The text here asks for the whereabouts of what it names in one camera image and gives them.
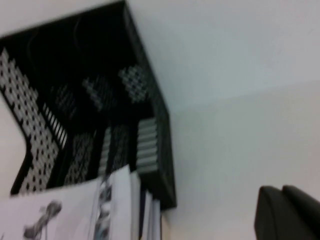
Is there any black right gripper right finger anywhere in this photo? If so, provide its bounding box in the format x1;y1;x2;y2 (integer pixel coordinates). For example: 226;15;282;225
282;184;320;240

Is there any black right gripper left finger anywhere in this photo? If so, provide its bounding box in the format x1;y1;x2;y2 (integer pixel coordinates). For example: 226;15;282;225
254;185;301;240

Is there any white car suspension book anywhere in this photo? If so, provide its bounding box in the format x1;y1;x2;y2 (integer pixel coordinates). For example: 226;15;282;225
0;166;141;240

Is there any dark robotics book orange print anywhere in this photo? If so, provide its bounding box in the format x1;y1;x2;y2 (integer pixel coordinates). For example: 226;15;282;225
138;188;163;240

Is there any black plastic book stand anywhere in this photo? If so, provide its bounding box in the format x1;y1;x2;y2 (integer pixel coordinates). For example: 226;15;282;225
0;0;178;211

